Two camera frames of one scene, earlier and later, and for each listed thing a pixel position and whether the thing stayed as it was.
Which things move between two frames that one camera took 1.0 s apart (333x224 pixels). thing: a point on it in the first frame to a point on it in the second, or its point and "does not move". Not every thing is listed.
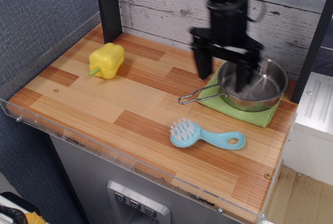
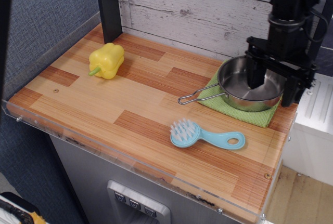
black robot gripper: (228, 33) to (286, 49)
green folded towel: (223, 105) does not move
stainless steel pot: (268, 83) does not move
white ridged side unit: (308, 149) does not move
